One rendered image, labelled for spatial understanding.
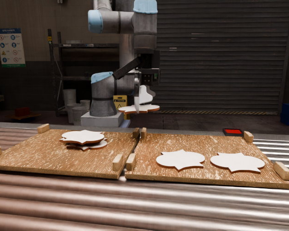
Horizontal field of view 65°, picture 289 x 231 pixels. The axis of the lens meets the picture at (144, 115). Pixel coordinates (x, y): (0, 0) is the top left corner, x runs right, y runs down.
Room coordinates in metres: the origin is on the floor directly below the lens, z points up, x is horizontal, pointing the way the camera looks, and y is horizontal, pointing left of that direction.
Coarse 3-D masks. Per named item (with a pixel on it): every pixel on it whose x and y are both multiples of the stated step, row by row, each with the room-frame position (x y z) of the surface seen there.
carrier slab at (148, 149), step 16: (144, 144) 0.74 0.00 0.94; (160, 144) 0.74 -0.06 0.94; (176, 144) 0.74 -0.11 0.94; (192, 144) 0.74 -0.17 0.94; (208, 144) 0.74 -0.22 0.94; (224, 144) 0.74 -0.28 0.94; (240, 144) 0.74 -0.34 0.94; (144, 160) 0.61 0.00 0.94; (208, 160) 0.61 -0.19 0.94; (128, 176) 0.53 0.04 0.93; (144, 176) 0.53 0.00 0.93; (160, 176) 0.52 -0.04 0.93; (176, 176) 0.52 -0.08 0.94; (192, 176) 0.52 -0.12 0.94; (208, 176) 0.52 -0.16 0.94; (224, 176) 0.52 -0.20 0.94; (240, 176) 0.52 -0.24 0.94; (256, 176) 0.52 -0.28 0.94; (272, 176) 0.52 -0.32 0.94
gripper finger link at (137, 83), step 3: (135, 75) 0.74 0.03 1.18; (138, 75) 0.75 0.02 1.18; (135, 78) 0.74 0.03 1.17; (138, 78) 0.74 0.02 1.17; (135, 81) 0.73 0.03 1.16; (138, 81) 0.73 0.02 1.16; (135, 84) 0.73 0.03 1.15; (138, 84) 0.73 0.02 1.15; (135, 87) 0.73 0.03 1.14; (138, 87) 0.73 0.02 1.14; (135, 90) 0.73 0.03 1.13; (138, 90) 0.73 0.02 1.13; (135, 93) 0.73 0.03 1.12; (138, 93) 0.73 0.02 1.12; (135, 96) 0.73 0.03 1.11; (138, 96) 0.73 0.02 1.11
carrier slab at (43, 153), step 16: (32, 144) 0.74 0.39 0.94; (48, 144) 0.74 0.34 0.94; (64, 144) 0.74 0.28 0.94; (112, 144) 0.74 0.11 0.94; (128, 144) 0.74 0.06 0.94; (0, 160) 0.61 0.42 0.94; (16, 160) 0.61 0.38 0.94; (32, 160) 0.61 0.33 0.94; (48, 160) 0.61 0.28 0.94; (64, 160) 0.61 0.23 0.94; (80, 160) 0.61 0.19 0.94; (96, 160) 0.61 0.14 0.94; (112, 160) 0.61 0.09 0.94; (96, 176) 0.54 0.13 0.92; (112, 176) 0.53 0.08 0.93
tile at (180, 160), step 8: (168, 152) 0.65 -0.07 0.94; (176, 152) 0.65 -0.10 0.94; (184, 152) 0.65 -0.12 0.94; (192, 152) 0.65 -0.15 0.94; (160, 160) 0.59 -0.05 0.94; (168, 160) 0.59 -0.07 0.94; (176, 160) 0.59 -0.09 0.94; (184, 160) 0.59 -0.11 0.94; (192, 160) 0.59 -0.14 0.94; (200, 160) 0.59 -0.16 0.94; (168, 168) 0.56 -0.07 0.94; (176, 168) 0.55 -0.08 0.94; (184, 168) 0.55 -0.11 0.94; (200, 168) 0.56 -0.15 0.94
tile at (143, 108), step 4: (148, 104) 0.83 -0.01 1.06; (120, 108) 0.80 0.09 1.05; (124, 108) 0.79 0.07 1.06; (128, 108) 0.79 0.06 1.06; (132, 108) 0.78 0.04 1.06; (140, 108) 0.77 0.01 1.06; (144, 108) 0.76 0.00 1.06; (148, 108) 0.76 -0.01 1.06; (152, 108) 0.75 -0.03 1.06; (156, 108) 0.75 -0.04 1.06; (124, 112) 0.76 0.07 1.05; (128, 112) 0.73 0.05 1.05; (132, 112) 0.74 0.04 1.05; (136, 112) 0.73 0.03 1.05; (140, 112) 0.73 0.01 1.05; (144, 112) 0.72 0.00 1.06
